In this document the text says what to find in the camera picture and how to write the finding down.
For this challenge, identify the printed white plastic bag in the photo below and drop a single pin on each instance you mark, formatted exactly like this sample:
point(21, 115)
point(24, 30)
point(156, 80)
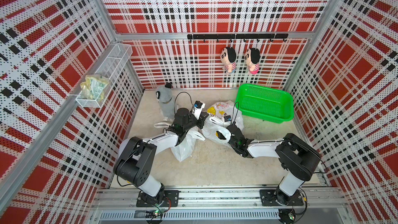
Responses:
point(215, 120)

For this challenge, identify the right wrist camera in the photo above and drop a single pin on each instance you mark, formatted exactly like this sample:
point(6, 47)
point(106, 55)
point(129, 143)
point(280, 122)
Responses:
point(227, 120)

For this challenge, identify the plain white plastic bag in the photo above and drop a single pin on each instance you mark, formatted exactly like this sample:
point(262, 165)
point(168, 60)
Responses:
point(180, 149)

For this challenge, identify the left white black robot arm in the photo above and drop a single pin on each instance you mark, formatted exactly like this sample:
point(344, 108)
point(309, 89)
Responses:
point(136, 155)

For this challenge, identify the left circuit board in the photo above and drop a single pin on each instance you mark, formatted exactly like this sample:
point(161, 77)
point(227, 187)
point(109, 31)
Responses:
point(153, 214)

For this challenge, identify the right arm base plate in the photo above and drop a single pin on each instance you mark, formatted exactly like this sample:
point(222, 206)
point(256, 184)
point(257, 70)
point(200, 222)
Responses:
point(275, 197)

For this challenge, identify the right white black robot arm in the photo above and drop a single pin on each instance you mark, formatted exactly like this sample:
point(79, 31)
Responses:
point(295, 156)

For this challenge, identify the grey plush dog toy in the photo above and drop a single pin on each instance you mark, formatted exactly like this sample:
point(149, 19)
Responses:
point(166, 100)

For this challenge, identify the white wire wall basket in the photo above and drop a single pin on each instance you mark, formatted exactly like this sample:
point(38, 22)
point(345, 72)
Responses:
point(111, 64)

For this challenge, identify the pink-dressed hanging doll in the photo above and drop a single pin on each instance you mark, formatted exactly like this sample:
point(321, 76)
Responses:
point(252, 58)

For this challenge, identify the blue-dressed hanging doll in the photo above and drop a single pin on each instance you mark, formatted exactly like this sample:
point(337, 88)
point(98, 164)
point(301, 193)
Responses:
point(228, 58)

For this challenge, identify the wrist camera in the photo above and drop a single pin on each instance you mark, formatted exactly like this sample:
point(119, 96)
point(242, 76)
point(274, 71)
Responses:
point(227, 120)
point(197, 107)

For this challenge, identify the right circuit board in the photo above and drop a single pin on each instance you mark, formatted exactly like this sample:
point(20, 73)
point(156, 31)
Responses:
point(287, 216)

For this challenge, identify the black hook rail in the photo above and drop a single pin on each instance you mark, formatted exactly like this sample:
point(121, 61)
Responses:
point(270, 36)

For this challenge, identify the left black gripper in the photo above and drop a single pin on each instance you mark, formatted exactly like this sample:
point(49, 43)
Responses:
point(201, 118)

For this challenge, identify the yellow-green snack packet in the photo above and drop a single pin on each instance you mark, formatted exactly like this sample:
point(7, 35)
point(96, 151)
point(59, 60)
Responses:
point(93, 87)

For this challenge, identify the green plastic basket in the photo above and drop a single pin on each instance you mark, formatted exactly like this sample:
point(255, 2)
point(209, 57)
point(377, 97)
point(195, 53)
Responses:
point(265, 103)

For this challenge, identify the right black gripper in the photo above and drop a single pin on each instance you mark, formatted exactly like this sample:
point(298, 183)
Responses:
point(220, 135)

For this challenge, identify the circuit board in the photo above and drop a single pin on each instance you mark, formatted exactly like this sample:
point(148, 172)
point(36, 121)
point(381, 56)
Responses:
point(153, 214)
point(287, 216)

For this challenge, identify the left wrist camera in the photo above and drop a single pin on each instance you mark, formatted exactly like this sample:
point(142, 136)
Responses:
point(197, 107)

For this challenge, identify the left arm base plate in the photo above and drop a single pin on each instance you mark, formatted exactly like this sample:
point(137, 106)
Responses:
point(164, 198)

